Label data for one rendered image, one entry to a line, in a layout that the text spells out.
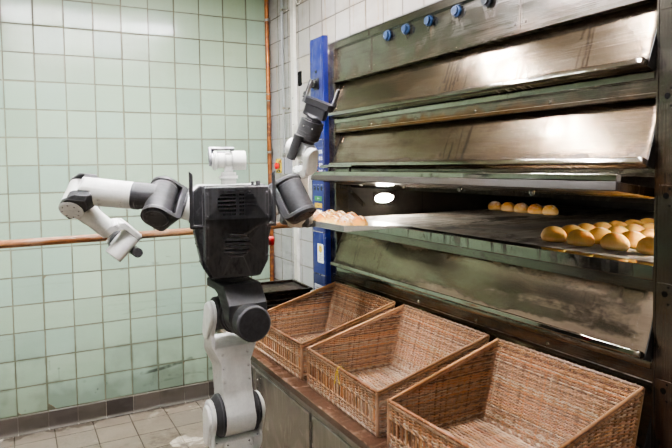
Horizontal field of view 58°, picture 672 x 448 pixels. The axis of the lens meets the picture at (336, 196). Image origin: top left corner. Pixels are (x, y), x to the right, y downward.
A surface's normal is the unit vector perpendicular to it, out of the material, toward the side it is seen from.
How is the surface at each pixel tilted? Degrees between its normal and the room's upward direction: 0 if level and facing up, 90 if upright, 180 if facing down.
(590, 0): 90
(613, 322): 70
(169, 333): 90
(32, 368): 90
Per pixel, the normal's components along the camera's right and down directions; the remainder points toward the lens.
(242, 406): 0.43, -0.36
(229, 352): 0.47, -0.13
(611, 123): -0.83, -0.31
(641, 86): -0.88, 0.04
